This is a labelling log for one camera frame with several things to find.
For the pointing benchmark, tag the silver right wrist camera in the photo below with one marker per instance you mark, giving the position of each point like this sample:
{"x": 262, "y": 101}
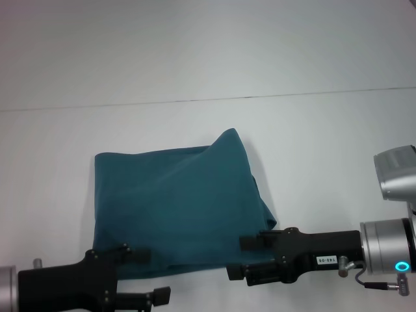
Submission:
{"x": 396, "y": 174}

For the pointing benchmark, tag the teal t-shirt with FREE print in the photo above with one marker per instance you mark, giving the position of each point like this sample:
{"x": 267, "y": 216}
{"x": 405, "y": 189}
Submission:
{"x": 182, "y": 201}

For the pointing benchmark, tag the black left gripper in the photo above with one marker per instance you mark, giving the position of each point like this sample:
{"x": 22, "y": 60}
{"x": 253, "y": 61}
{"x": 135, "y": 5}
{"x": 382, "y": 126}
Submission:
{"x": 68, "y": 286}

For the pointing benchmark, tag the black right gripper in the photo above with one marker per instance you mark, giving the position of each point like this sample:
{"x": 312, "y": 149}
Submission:
{"x": 312, "y": 253}

